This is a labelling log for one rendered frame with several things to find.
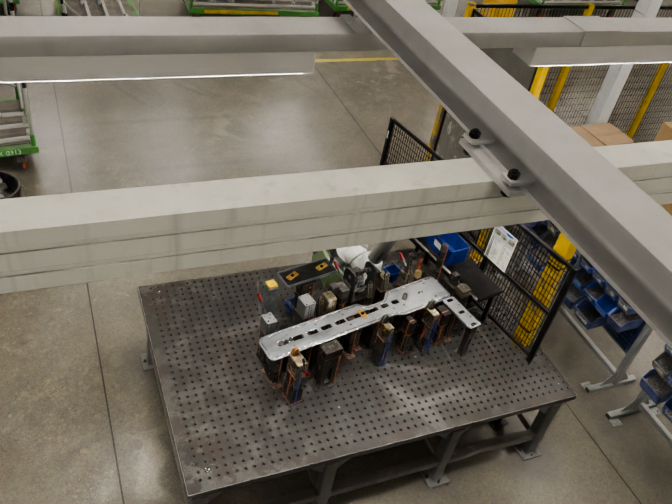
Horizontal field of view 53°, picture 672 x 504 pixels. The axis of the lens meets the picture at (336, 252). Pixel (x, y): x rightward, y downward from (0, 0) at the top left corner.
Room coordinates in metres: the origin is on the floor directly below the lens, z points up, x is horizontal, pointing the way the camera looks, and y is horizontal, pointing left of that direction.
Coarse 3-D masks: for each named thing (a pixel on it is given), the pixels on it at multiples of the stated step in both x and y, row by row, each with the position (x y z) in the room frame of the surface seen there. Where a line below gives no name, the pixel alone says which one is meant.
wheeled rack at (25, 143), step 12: (12, 0) 5.22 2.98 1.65; (12, 12) 5.20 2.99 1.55; (12, 84) 5.92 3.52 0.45; (24, 84) 5.20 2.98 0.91; (24, 96) 5.20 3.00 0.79; (0, 108) 5.71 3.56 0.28; (12, 108) 5.75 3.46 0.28; (24, 108) 5.74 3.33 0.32; (0, 120) 5.50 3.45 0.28; (12, 120) 5.54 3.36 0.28; (24, 120) 5.50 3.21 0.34; (0, 132) 5.30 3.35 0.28; (12, 132) 5.34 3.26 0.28; (24, 132) 5.38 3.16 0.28; (0, 144) 5.11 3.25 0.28; (12, 144) 5.15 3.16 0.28; (24, 144) 5.20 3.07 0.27; (36, 144) 5.24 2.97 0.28; (0, 156) 5.02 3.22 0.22; (24, 156) 5.18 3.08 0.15; (24, 168) 5.15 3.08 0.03
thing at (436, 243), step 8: (456, 232) 3.95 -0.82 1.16; (432, 240) 3.89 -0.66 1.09; (440, 240) 3.83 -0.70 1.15; (448, 240) 3.98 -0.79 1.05; (456, 240) 3.92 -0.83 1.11; (432, 248) 3.87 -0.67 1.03; (448, 248) 3.75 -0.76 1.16; (456, 248) 3.90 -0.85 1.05; (464, 248) 3.78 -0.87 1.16; (448, 256) 3.73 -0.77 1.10; (456, 256) 3.75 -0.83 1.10; (464, 256) 3.79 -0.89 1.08; (448, 264) 3.72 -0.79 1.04
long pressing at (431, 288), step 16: (400, 288) 3.42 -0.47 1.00; (416, 288) 3.45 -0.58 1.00; (432, 288) 3.48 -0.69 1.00; (400, 304) 3.26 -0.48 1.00; (416, 304) 3.29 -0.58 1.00; (320, 320) 2.98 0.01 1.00; (336, 320) 3.00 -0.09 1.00; (352, 320) 3.03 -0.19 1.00; (368, 320) 3.06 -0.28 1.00; (272, 336) 2.77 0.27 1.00; (288, 336) 2.79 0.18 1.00; (304, 336) 2.82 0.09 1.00; (320, 336) 2.84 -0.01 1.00; (336, 336) 2.87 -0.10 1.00; (272, 352) 2.64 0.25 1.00; (288, 352) 2.67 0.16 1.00
